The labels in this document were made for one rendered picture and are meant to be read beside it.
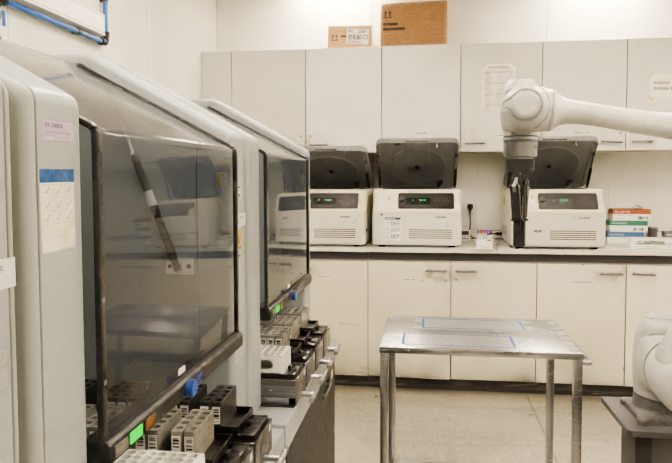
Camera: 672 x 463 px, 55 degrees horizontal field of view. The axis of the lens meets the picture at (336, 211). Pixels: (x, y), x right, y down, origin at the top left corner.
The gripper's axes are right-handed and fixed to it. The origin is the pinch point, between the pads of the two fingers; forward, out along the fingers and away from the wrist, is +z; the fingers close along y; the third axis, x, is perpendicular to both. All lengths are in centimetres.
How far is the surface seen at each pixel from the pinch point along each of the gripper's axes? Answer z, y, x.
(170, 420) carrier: 31, -88, 43
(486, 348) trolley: 36.4, 12.5, 12.7
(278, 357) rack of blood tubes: 32, -38, 53
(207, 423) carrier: 32, -84, 37
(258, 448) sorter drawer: 40, -73, 33
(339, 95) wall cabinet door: -70, 198, 171
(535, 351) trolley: 36.4, 16.4, -0.9
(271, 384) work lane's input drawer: 39, -40, 54
